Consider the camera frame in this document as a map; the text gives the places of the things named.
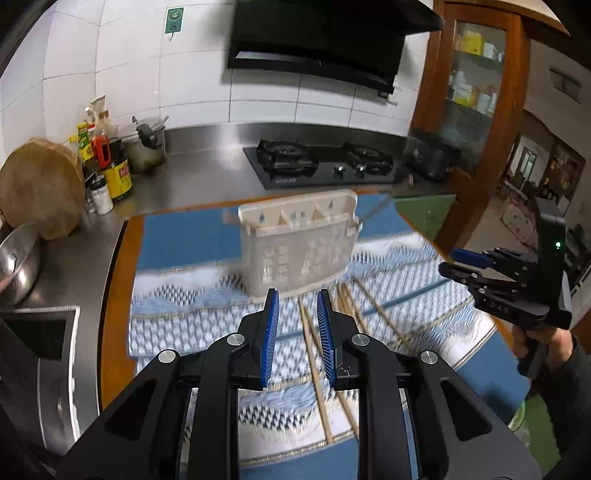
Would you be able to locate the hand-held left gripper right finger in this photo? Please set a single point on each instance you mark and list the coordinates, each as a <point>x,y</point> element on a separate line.
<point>324,337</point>

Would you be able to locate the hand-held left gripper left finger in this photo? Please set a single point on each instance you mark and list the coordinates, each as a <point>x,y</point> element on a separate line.
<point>272,337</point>

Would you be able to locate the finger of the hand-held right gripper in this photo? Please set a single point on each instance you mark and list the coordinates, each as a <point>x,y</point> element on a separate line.
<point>457,273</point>
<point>467,256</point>

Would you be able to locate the bunch of wooden chopsticks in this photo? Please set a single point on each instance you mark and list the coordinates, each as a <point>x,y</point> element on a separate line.
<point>313,362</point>

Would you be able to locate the white plastic utensil holder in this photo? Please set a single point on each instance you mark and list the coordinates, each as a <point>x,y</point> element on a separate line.
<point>295,258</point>

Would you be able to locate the person's right forearm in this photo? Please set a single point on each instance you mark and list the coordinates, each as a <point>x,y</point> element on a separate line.
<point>572,401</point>

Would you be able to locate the person's right hand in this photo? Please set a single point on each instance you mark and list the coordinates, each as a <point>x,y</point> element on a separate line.
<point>561,353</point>

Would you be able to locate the green drawer cabinet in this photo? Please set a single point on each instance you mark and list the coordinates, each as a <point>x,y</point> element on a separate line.
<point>427,210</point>

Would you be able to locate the blue patterned woven mat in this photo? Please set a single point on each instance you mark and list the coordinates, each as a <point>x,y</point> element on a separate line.
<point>194,240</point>
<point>295,406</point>

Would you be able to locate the black countertop appliance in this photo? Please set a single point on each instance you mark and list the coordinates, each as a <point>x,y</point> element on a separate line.
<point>431,154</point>

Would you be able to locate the ceiling vent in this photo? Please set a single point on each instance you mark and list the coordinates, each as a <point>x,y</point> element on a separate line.
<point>565,83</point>

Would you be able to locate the black gas stove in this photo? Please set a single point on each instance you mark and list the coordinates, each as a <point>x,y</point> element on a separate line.
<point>332,170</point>

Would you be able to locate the wooden glass-door cabinet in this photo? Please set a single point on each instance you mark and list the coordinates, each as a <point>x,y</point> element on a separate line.
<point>427,69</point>

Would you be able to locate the yellow carton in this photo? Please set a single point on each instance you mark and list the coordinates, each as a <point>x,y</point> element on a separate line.
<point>471,42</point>

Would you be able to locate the metal pressure cooker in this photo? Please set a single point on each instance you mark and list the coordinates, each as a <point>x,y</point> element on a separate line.
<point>145,157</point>

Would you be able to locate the dark soy sauce bottle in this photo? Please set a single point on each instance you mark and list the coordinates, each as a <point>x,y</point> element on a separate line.
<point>120,177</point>

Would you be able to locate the white jar with black lid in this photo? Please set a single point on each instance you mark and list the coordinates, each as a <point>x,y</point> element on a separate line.
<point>101,197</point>

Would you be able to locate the stainless steel sink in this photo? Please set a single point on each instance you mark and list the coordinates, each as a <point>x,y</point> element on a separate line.
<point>41,332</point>

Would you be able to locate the black range hood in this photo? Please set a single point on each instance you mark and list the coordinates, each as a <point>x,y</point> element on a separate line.
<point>323,41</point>

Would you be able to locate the stainless steel bowl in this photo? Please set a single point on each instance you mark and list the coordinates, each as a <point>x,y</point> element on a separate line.
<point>21,267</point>

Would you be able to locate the green yellow seasoning bottle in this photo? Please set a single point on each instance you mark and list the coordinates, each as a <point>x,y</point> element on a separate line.
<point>84,143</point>

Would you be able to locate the round wooden cutting board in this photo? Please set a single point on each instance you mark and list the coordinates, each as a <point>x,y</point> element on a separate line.
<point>41,189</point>

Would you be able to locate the seasoning packets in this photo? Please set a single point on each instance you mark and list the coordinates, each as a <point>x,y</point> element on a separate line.
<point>99,110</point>

